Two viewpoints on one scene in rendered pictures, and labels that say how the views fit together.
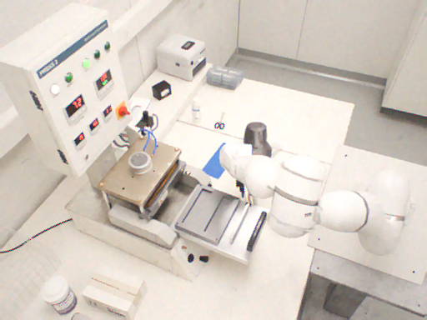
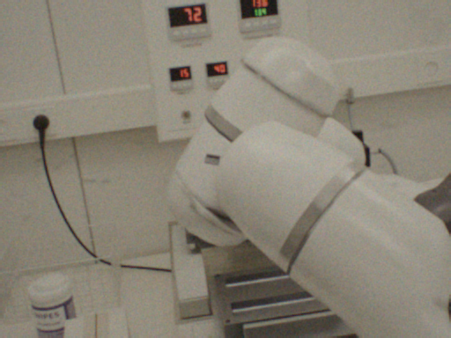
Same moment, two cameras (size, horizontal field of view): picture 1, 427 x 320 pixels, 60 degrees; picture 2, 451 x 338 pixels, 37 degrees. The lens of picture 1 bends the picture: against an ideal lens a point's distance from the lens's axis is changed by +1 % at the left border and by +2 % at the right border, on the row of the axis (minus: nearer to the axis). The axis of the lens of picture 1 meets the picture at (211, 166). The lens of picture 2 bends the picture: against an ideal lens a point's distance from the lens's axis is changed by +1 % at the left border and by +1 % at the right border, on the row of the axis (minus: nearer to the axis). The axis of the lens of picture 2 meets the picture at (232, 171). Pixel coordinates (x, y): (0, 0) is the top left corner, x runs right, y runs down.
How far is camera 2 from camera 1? 98 cm
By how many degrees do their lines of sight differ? 57
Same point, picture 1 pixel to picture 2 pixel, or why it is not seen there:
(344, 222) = (228, 175)
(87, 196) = not seen: hidden behind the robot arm
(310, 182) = (247, 76)
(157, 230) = (183, 266)
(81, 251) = (151, 309)
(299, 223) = (190, 176)
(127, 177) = not seen: hidden behind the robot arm
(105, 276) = (108, 322)
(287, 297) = not seen: outside the picture
